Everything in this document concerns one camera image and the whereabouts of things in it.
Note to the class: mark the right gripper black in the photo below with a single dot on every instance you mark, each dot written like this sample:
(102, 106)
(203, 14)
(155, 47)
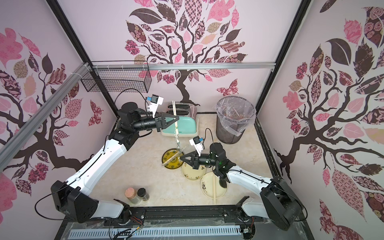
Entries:
(195, 160)

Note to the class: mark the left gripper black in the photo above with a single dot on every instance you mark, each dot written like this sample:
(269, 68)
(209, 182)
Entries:
(161, 120)

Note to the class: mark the chopsticks panda wrapper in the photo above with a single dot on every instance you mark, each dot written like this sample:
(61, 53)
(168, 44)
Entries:
(177, 138)

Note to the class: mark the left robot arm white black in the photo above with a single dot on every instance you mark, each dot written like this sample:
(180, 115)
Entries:
(72, 197)

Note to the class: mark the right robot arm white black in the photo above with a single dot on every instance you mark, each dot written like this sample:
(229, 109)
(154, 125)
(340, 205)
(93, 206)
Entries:
(279, 202)

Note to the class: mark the yellow patterned plate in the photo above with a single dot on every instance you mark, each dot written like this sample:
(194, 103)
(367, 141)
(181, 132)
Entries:
(172, 162)

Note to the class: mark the cream plate with calligraphy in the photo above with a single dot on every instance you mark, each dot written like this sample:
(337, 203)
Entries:
(193, 174)

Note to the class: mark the mint green toaster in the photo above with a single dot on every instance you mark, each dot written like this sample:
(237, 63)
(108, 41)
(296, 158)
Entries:
(187, 124)

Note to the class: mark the cream plate with green patch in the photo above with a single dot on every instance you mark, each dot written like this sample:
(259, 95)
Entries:
(207, 188)

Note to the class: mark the black lid spice jar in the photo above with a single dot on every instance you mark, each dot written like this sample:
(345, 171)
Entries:
(143, 194)

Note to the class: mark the black mesh trash bin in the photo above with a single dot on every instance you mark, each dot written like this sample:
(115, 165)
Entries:
(228, 129)

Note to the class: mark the clear plastic bin liner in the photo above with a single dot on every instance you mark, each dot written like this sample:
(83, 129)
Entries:
(237, 115)

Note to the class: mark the pink lid spice jar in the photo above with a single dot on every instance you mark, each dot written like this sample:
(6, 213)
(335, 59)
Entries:
(132, 196)

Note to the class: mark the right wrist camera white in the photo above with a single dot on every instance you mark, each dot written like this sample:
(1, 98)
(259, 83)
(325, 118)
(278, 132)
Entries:
(197, 143)

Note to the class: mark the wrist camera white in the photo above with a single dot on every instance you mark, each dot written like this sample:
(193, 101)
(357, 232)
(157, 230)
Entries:
(197, 143)
(153, 103)

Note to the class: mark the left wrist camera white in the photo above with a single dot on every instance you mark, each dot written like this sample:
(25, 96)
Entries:
(153, 103)

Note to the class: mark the black wire wall basket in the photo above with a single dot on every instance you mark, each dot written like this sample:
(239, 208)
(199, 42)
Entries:
(116, 76)

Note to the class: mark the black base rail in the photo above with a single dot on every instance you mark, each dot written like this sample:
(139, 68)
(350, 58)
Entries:
(256, 228)

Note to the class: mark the aluminium frame bar left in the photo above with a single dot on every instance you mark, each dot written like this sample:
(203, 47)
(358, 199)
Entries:
(13, 146)

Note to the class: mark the aluminium frame bar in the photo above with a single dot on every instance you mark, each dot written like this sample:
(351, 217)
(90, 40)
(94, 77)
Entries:
(13, 146)
(165, 67)

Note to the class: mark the aluminium frame bar rear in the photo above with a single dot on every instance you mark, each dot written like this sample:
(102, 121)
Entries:
(165, 67)

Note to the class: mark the white slotted cable duct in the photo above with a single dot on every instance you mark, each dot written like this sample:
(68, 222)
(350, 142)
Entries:
(167, 232)

